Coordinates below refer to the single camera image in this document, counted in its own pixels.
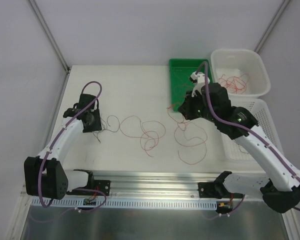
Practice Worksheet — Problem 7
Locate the red wire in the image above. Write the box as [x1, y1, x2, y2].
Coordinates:
[172, 68, 198, 104]

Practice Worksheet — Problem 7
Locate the orange wire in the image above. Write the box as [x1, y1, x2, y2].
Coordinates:
[166, 102, 208, 166]

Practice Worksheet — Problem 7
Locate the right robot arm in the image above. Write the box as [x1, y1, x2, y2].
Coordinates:
[178, 83, 300, 214]

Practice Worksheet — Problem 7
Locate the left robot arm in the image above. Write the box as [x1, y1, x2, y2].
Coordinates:
[24, 93, 102, 200]

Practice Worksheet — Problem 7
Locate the green plastic tray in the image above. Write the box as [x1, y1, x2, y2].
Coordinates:
[169, 58, 213, 112]

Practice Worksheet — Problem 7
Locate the white plastic tub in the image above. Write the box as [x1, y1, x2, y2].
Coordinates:
[210, 48, 271, 98]

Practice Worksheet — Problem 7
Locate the white perforated basket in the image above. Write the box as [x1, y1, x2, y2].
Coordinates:
[221, 98, 284, 165]

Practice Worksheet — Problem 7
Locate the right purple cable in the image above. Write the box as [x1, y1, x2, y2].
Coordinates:
[194, 61, 300, 213]

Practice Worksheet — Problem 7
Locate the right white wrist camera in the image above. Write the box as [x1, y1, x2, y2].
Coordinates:
[189, 72, 206, 98]

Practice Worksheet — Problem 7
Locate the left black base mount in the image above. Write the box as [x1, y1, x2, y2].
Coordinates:
[66, 179, 111, 197]

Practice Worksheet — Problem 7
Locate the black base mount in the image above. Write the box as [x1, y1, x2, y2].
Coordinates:
[197, 182, 243, 199]
[66, 179, 111, 197]

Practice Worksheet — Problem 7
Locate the aluminium rail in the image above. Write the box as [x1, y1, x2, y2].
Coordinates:
[19, 171, 271, 202]

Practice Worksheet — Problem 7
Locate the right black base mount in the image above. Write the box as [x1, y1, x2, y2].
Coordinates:
[197, 182, 243, 199]

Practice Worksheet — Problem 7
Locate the white slotted cable duct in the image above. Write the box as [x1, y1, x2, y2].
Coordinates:
[31, 197, 218, 211]

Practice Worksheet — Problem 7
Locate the left aluminium corner post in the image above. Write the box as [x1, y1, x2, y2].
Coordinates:
[27, 0, 71, 73]

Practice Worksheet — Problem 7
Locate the aluminium corner post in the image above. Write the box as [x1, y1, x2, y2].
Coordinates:
[27, 0, 71, 73]
[253, 0, 293, 54]

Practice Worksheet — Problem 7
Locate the right aluminium corner post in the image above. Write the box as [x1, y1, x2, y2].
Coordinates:
[253, 0, 293, 54]

